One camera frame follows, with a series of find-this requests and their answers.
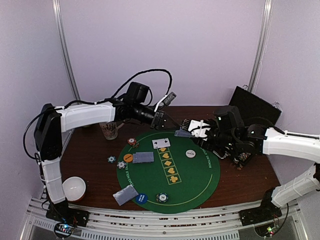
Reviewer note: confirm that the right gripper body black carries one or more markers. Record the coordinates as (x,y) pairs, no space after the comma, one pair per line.
(199,137)

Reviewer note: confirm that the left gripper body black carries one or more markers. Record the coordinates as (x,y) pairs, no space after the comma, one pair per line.
(155,124)

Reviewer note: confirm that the playing card deck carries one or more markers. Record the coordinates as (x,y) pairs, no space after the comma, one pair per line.
(182,133)

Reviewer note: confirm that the poker chip stack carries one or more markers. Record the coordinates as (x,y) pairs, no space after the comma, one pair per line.
(133,142)
(162,197)

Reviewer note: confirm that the teal chip off mat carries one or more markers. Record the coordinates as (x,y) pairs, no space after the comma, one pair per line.
(111,159)

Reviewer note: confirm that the poker chip stack front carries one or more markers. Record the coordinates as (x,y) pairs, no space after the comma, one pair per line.
(162,197)

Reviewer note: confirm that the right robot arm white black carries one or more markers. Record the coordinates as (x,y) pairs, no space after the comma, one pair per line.
(296,156)

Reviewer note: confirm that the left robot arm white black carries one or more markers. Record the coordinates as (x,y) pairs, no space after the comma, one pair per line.
(57,125)

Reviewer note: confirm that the white dealer button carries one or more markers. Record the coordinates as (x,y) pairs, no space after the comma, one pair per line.
(190,153)

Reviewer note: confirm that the orange big blind button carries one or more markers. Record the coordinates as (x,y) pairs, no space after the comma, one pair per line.
(128,158)

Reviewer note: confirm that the decorated ceramic mug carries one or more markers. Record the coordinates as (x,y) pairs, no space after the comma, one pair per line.
(110,129)

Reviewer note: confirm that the black poker chip case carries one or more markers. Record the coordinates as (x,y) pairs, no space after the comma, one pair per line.
(257,115)

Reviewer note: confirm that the round green poker mat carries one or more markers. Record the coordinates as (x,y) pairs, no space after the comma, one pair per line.
(189,182)

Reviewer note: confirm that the blue small blind button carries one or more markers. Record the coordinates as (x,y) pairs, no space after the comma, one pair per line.
(141,198)

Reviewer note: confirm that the white bowl red outside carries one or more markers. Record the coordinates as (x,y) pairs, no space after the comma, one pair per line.
(74,188)

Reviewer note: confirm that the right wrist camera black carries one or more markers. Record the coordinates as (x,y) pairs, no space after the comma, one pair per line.
(228,117)

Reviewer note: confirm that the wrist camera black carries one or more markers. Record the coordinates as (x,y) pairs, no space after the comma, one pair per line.
(228,117)
(136,93)

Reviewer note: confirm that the chrome case handle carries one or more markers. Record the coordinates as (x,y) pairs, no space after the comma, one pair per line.
(224,156)

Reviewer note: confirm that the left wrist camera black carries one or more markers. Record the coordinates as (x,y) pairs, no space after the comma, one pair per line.
(136,93)

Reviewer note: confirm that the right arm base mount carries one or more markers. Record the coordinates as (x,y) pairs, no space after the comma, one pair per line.
(258,215)

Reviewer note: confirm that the aluminium rail frame front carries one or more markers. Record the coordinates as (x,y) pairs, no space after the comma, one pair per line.
(215,223)

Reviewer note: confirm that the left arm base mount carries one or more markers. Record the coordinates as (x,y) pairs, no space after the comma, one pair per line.
(61,212)

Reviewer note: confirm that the right aluminium post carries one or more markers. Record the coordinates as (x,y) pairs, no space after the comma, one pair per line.
(262,43)

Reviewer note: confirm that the aluminium post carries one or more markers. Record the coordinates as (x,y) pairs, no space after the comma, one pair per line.
(262,43)
(63,43)

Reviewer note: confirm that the left aluminium post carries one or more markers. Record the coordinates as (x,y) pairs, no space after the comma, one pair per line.
(63,43)

